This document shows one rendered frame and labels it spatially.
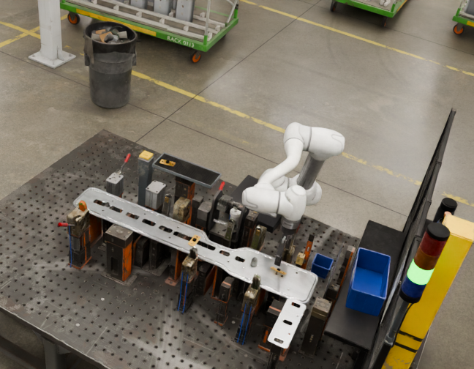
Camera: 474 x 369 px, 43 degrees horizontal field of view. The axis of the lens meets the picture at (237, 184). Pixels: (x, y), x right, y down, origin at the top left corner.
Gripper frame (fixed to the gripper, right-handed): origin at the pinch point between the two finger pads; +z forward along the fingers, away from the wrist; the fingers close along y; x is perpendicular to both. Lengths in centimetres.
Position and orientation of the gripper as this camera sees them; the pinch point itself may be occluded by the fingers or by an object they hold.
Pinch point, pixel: (281, 255)
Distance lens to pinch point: 299.2
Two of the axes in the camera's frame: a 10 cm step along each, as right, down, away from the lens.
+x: 9.1, 3.4, -2.4
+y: -3.9, 5.2, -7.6
